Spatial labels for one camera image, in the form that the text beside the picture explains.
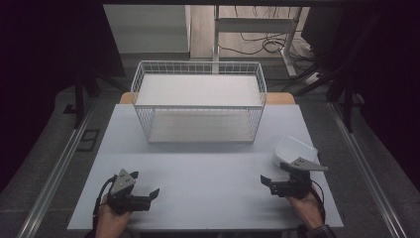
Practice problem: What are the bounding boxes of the black stand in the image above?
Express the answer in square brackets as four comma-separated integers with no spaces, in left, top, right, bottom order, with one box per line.
[72,62,128,131]
[283,13,380,134]

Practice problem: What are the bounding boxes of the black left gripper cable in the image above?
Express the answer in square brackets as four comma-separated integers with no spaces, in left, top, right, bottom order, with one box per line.
[91,175,119,238]

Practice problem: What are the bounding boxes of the person's left hand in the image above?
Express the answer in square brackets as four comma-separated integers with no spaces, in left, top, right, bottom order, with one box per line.
[94,192,134,238]

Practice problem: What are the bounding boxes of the dark wristband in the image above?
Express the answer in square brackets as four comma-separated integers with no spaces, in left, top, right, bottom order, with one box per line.
[296,223,338,238]

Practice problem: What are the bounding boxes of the person's right hand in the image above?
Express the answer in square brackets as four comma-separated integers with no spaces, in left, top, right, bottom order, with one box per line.
[284,188,325,231]

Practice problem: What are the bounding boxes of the white metal desk frame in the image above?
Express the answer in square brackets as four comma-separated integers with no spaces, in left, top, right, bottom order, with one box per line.
[212,5,303,79]

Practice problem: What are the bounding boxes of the white bowl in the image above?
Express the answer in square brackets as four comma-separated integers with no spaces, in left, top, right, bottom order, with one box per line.
[271,135,319,169]

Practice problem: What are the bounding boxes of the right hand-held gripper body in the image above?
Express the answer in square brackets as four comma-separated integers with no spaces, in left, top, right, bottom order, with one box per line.
[268,157,330,200]

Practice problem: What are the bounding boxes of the white cabinet panel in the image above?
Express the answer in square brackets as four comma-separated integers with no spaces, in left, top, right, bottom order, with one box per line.
[103,4,192,55]

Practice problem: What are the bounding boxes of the dark monitor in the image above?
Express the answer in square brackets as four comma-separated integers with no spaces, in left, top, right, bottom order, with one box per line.
[300,6,341,59]

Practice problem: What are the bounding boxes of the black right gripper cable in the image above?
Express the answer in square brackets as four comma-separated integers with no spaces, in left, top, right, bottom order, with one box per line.
[310,178,327,226]

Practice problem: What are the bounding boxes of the white wire basket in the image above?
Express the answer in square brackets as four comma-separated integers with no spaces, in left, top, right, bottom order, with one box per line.
[130,59,267,145]

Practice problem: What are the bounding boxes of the black floor cables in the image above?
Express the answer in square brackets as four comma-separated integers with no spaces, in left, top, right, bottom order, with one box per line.
[217,5,320,64]

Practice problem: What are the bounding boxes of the metal floor rail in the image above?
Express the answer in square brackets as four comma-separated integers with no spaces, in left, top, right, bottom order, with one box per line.
[326,100,408,238]
[15,98,97,238]

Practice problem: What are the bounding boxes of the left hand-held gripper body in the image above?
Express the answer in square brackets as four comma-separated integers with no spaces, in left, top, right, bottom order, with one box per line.
[106,168,153,214]

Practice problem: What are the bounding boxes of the white power strip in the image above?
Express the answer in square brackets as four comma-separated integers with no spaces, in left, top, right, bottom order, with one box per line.
[304,71,322,86]

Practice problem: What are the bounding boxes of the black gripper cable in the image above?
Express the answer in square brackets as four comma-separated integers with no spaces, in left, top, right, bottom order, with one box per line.
[91,175,119,238]
[310,178,327,226]

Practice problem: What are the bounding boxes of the wooden board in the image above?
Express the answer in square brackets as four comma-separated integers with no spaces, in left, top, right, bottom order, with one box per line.
[118,91,296,106]

